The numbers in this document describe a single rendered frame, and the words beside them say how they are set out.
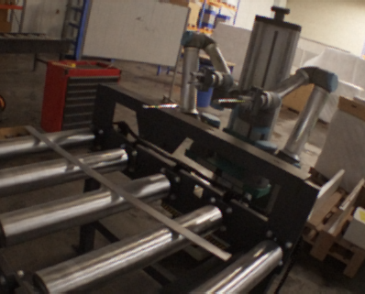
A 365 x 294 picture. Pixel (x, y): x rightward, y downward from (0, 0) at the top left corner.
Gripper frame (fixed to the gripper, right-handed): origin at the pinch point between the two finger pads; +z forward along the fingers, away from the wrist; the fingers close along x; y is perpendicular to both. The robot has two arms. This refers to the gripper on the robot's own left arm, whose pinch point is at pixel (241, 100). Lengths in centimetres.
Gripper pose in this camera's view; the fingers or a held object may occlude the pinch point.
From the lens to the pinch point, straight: 146.1
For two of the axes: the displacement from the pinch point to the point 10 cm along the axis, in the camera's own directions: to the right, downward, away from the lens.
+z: -6.6, 1.5, -7.4
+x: -2.1, 9.0, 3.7
